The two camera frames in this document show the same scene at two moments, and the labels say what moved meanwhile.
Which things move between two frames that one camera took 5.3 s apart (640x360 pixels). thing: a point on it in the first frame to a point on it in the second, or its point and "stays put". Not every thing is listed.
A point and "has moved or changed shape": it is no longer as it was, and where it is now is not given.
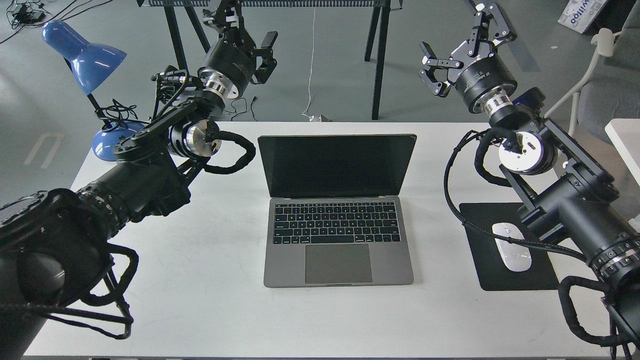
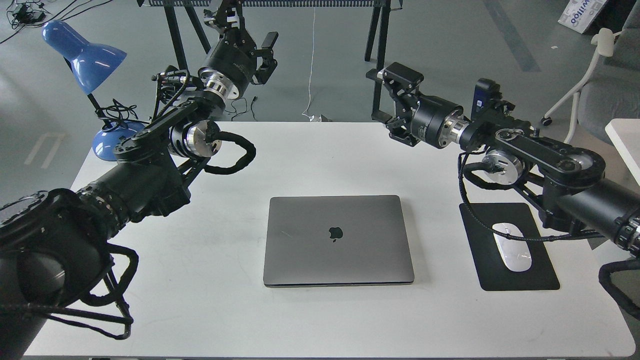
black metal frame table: x=378 y=37 stays put
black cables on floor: x=22 y=13 stays put
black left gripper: x=232 y=61 stays put
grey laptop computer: x=337 y=216 has moved or changed shape
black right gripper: x=488 y=85 to x=435 y=122
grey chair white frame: x=612 y=90 stays put
